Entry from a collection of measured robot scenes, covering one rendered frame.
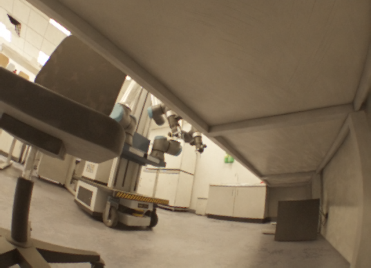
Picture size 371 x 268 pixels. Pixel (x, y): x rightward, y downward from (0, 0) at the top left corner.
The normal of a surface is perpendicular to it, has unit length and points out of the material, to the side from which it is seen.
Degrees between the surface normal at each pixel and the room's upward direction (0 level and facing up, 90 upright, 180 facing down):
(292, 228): 90
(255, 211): 90
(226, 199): 90
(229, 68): 180
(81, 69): 90
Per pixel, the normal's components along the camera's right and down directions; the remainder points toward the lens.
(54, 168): 0.81, -0.13
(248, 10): -0.15, 0.90
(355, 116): -0.57, -0.41
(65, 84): 0.61, -0.24
